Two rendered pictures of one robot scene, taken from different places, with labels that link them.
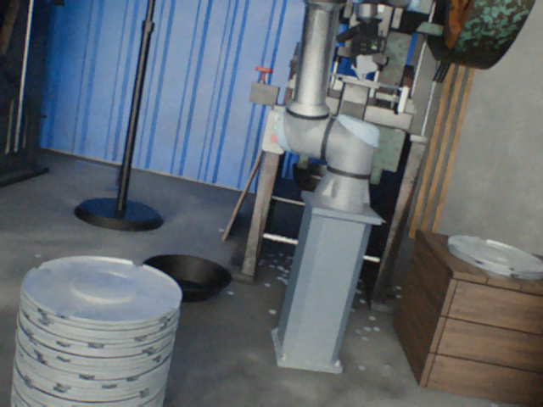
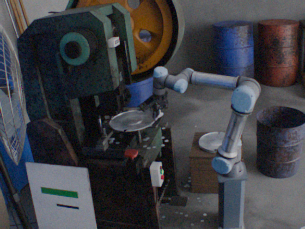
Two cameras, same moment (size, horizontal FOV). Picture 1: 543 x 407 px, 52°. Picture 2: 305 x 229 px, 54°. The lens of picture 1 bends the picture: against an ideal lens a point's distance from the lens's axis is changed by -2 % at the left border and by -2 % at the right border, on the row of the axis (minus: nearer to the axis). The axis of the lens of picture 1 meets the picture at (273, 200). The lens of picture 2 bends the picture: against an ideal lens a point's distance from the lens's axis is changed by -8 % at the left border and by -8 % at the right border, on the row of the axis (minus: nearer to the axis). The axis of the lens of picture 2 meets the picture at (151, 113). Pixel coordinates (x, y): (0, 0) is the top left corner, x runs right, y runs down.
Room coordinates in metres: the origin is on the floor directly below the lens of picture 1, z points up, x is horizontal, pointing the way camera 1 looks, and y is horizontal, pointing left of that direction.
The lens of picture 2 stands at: (1.41, 1.49, 1.63)
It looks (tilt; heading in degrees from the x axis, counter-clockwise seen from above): 24 degrees down; 288
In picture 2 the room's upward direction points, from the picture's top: 7 degrees counter-clockwise
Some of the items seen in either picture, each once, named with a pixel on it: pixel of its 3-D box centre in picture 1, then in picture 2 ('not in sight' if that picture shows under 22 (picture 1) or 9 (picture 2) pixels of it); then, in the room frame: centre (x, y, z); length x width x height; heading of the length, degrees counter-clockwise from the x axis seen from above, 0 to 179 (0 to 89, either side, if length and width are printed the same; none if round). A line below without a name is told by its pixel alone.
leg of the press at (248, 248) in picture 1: (272, 145); (87, 184); (2.36, 0.05, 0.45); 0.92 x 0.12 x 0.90; 178
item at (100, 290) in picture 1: (104, 287); not in sight; (0.98, 0.28, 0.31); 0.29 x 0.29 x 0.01
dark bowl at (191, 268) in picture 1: (186, 281); not in sight; (1.74, 0.23, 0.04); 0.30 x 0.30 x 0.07
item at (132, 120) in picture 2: (357, 80); (132, 120); (2.09, -0.21, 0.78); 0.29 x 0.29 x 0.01
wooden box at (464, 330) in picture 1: (478, 313); (217, 162); (1.61, -0.68, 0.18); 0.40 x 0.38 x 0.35; 2
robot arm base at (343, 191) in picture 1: (344, 186); (231, 164); (1.48, -0.18, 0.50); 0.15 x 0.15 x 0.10
